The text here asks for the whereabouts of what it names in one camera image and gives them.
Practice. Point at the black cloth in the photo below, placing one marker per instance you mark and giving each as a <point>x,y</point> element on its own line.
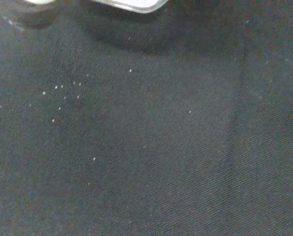
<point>146,135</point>

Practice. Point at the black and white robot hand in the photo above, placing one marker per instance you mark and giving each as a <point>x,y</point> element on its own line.
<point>134,4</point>

